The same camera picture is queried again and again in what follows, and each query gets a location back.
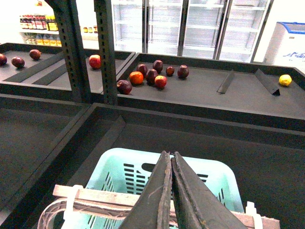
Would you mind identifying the dark apple cluster back top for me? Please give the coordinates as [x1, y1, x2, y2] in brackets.
[152, 60, 163, 73]

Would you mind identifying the teal plastic shopping basket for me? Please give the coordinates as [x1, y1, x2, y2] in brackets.
[78, 147, 245, 229]

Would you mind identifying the white zip tie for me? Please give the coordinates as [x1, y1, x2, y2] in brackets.
[63, 185, 83, 221]
[245, 201, 263, 229]

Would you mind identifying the orange red fruit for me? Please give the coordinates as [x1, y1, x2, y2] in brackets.
[129, 71, 144, 85]

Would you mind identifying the white zip tie right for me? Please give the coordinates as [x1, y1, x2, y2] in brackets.
[245, 201, 263, 229]

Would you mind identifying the dark apple cluster back left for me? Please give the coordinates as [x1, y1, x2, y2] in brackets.
[136, 63, 148, 78]

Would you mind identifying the black lower right tray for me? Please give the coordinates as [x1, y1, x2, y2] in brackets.
[0, 104, 305, 229]

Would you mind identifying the dark apple front cluster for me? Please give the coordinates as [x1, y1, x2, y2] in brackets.
[117, 80, 132, 95]

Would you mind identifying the glass door refrigerator bank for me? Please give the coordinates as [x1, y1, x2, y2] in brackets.
[112, 0, 273, 62]

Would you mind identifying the black upper left tray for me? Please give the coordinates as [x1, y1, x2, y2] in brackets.
[0, 42, 136, 103]

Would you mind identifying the black divider in lower tray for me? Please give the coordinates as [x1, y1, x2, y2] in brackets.
[66, 116, 126, 186]

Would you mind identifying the dark apple cluster centre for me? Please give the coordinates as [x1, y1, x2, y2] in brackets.
[146, 69, 158, 85]

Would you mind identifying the black perforated post right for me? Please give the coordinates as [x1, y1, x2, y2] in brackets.
[94, 0, 118, 105]

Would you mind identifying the yellow lemon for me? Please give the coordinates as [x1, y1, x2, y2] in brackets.
[279, 74, 292, 86]

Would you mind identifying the black perforated post left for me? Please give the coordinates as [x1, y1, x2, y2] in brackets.
[46, 0, 91, 103]

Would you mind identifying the black perforated post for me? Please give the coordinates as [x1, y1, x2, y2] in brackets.
[46, 0, 91, 103]
[94, 0, 118, 105]

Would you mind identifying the red yellow apple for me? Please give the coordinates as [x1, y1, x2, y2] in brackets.
[154, 75, 167, 88]

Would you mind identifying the dark apple cluster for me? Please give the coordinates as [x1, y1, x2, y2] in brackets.
[136, 63, 148, 78]
[177, 65, 189, 79]
[146, 69, 158, 85]
[117, 80, 132, 95]
[152, 60, 163, 73]

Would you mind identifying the dark apple cluster right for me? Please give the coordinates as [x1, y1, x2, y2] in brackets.
[177, 65, 189, 79]

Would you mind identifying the black lower left tray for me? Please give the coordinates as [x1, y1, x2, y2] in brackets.
[0, 94, 89, 211]

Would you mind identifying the white shelf with bottles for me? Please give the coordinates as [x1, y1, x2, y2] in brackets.
[19, 0, 98, 49]

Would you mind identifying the black divider left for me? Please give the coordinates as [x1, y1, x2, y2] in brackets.
[217, 70, 235, 94]

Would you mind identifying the bright red apple by post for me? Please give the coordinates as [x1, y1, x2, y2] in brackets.
[89, 54, 101, 69]

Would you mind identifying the black triangular divider right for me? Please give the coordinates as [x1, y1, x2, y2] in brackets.
[255, 69, 280, 96]

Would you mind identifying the grey basket handle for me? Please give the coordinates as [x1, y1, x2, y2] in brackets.
[37, 185, 280, 229]

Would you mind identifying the dark red apple far left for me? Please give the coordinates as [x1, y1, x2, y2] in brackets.
[0, 53, 7, 66]

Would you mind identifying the black upper right tray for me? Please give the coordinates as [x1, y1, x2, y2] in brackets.
[116, 53, 305, 131]

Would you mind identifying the black tray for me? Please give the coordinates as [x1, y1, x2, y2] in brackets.
[0, 94, 89, 211]
[116, 53, 305, 131]
[0, 104, 305, 229]
[0, 42, 136, 103]

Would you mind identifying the small dark red apple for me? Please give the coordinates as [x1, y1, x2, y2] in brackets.
[166, 66, 175, 77]

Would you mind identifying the long black divider strip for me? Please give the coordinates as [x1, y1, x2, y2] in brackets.
[0, 51, 63, 83]

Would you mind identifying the white zip tie left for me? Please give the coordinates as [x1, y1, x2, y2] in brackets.
[63, 185, 83, 221]

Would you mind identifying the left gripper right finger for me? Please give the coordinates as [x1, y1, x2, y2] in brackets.
[171, 152, 246, 229]

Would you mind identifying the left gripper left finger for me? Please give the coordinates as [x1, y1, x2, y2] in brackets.
[119, 151, 172, 229]

